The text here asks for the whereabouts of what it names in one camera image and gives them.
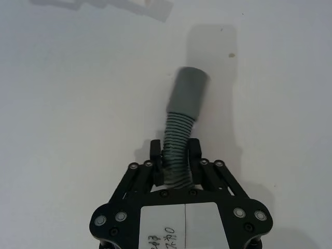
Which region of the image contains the grey ribbed hose with cuff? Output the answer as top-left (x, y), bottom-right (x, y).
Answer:
top-left (162, 66), bottom-right (211, 190)

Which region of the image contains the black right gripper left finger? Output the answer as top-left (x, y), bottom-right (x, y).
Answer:
top-left (108, 139), bottom-right (164, 205)

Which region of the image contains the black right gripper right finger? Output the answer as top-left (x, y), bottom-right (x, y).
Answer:
top-left (186, 138), bottom-right (250, 201)

